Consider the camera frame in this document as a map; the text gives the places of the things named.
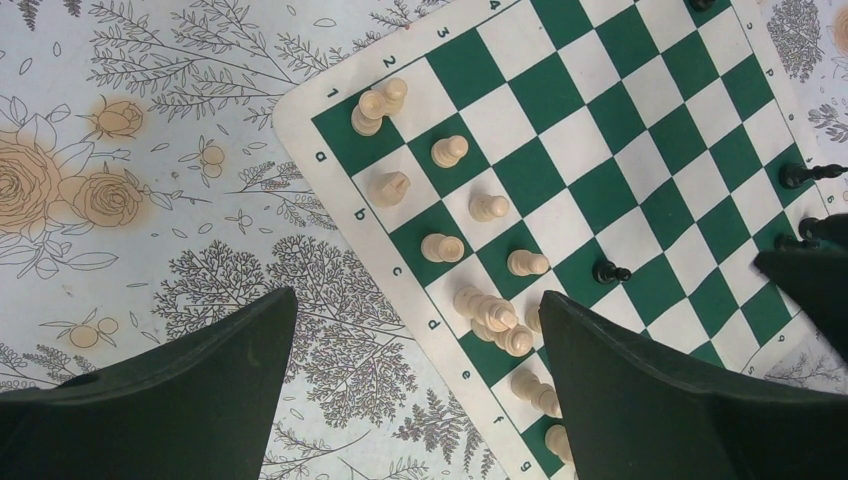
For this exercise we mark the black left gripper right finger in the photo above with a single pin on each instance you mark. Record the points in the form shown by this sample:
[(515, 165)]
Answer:
[(634, 408)]

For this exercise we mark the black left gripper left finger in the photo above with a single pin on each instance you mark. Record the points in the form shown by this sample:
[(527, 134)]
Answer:
[(198, 407)]

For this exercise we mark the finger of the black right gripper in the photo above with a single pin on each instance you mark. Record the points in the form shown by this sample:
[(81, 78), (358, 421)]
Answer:
[(816, 280)]

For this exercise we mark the black rook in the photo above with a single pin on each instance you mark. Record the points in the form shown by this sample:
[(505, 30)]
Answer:
[(832, 229)]

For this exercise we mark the black bishop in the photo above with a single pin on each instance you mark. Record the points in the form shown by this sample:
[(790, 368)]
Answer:
[(794, 175)]

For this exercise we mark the black pawn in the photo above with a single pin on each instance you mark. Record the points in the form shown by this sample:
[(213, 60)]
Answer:
[(785, 242), (607, 272)]

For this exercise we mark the green white chess board mat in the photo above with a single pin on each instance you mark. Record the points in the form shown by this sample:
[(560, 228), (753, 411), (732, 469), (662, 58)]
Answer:
[(640, 132)]

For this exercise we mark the white knight g-file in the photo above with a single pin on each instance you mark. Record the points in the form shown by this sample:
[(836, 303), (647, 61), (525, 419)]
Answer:
[(556, 441)]

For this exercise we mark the white bishop f-file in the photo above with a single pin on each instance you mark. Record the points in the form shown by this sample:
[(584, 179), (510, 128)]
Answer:
[(542, 396)]

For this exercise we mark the white pawn e-file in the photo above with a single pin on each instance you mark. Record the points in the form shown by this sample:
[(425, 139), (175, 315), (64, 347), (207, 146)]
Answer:
[(532, 319)]

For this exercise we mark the white pawn d-file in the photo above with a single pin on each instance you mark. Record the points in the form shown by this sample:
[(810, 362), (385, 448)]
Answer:
[(523, 262)]

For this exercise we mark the floral patterned tablecloth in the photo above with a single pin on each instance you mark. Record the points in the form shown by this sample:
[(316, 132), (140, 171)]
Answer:
[(145, 195)]

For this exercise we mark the white pawn c-file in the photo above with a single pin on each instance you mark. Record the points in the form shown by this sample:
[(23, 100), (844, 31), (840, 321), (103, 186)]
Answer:
[(485, 208)]

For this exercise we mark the white bishop c-file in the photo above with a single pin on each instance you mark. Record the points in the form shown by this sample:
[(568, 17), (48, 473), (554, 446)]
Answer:
[(439, 248)]

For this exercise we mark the black piece far corner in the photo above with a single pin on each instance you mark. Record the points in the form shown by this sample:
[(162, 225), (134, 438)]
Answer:
[(701, 5)]

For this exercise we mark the white pawn b-file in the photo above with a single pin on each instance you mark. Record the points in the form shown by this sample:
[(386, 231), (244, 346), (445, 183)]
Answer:
[(447, 152)]

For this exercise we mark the white rook a-file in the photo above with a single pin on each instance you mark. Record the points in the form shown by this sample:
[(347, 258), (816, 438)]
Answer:
[(367, 116)]

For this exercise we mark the white pawn a-file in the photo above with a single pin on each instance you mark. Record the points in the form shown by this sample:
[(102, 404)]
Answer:
[(394, 92)]

